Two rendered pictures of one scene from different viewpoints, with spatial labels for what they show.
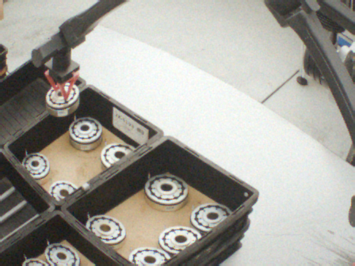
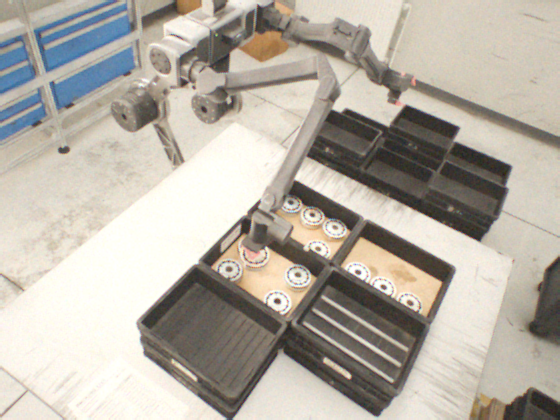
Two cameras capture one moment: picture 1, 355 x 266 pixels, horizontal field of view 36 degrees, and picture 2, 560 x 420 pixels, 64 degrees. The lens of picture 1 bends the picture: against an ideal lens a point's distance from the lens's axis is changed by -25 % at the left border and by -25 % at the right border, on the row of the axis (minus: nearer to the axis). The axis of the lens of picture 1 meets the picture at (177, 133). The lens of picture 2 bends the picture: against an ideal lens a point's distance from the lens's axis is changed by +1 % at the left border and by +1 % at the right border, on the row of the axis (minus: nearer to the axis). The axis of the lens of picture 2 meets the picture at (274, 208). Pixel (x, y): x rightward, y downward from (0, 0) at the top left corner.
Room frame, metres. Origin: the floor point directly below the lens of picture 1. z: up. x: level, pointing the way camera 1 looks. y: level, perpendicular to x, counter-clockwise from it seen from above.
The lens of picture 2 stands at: (1.43, 1.20, 2.27)
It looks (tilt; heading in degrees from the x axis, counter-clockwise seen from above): 47 degrees down; 257
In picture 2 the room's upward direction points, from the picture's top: 10 degrees clockwise
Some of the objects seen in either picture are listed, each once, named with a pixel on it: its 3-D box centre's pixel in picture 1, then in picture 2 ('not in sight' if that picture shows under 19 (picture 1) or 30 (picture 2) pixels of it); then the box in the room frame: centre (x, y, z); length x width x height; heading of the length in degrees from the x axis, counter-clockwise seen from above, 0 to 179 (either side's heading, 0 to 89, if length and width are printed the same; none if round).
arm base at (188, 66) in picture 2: not in sight; (194, 70); (1.47, -0.15, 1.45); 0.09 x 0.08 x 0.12; 53
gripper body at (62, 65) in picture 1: (61, 58); (259, 233); (1.26, 0.31, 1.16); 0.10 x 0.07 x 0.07; 50
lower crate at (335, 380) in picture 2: not in sight; (349, 346); (0.90, 0.51, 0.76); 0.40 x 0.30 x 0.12; 141
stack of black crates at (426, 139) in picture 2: not in sight; (413, 151); (0.02, -1.06, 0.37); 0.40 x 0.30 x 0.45; 143
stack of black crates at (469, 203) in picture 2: not in sight; (453, 212); (-0.07, -0.49, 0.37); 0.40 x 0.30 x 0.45; 143
